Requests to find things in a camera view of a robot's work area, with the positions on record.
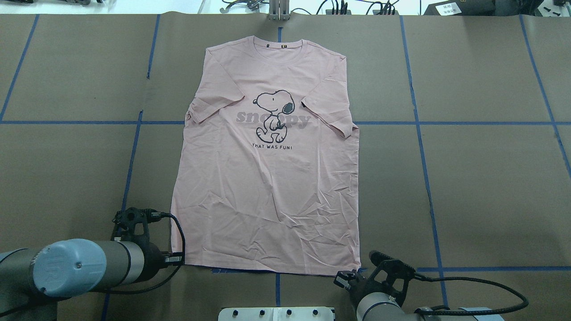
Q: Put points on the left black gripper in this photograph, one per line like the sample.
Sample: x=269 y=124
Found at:
x=154 y=260

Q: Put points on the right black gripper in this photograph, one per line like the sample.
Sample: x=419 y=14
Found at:
x=359 y=287

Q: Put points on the pink Snoopy t-shirt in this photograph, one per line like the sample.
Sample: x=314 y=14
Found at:
x=269 y=167

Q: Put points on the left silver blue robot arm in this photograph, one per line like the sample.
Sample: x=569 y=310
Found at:
x=35 y=280

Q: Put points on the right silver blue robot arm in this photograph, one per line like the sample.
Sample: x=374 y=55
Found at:
x=380 y=296

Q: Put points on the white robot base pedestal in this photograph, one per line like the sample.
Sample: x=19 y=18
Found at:
x=318 y=313

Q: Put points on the aluminium frame post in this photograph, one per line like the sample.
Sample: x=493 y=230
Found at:
x=279 y=10

